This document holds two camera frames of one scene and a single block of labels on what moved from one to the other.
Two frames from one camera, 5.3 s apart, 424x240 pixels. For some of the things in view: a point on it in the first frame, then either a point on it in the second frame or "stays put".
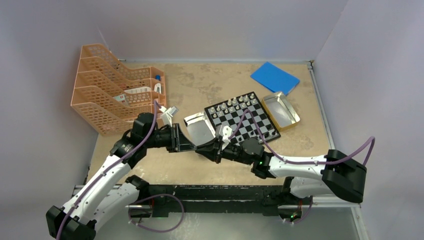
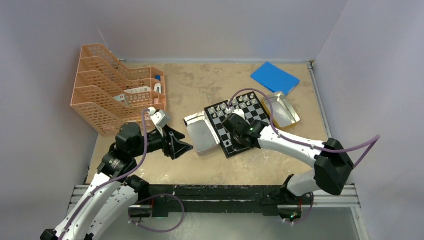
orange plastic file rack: x=111 y=97 stays put
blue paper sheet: x=274 y=78 stays put
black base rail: x=163 y=200 stays put
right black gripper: x=212 y=150 to x=236 y=145
